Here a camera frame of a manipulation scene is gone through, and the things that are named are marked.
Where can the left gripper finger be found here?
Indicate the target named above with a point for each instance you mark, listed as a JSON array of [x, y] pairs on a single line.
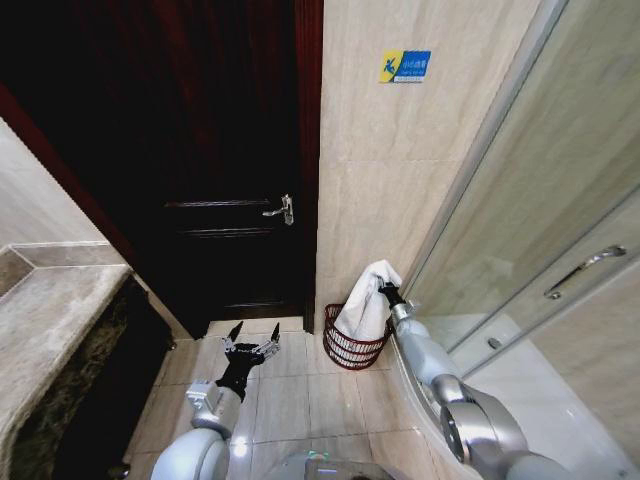
[[271, 346], [232, 341]]

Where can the white used towel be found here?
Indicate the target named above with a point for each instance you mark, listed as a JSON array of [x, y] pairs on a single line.
[[362, 310]]

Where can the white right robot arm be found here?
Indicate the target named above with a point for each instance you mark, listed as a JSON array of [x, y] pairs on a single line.
[[422, 347]]

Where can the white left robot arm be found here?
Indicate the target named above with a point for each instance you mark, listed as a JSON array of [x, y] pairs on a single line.
[[192, 455]]

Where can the chrome shower drain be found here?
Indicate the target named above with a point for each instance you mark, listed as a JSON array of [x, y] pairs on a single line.
[[494, 343]]

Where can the white robot front shell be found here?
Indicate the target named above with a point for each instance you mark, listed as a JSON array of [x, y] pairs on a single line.
[[325, 467]]

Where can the dark vanity cabinet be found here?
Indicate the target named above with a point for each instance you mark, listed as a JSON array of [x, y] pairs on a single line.
[[100, 380]]

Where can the white shower base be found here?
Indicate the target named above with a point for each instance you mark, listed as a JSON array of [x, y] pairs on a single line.
[[530, 400]]

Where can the marble vanity countertop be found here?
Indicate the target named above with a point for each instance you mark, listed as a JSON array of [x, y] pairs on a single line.
[[55, 310]]

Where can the glass shower door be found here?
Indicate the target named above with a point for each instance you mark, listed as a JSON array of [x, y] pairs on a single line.
[[540, 190]]

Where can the dark wooden door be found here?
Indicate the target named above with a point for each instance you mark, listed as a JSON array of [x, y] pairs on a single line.
[[175, 150]]

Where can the blue yellow caution sign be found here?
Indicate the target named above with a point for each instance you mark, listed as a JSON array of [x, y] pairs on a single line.
[[406, 66]]

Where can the red wooden door frame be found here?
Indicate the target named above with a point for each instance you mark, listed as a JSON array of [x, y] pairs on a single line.
[[310, 150]]

